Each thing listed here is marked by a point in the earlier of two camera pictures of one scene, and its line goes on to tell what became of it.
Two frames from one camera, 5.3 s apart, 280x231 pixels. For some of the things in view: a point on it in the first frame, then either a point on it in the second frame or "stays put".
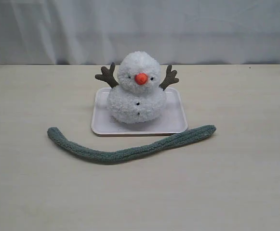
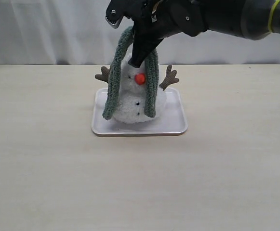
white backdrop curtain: x=177 y=32 stays put
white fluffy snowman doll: x=138 y=97 stays put
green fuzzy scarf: x=114 y=156 to x=152 y=81
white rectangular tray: x=174 y=120 stays put
